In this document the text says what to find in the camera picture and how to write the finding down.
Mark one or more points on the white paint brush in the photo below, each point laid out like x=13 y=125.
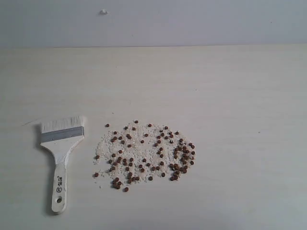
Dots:
x=60 y=137

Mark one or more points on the pile of white grains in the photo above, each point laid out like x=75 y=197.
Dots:
x=142 y=152

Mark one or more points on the white wall plug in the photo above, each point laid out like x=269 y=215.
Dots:
x=103 y=12

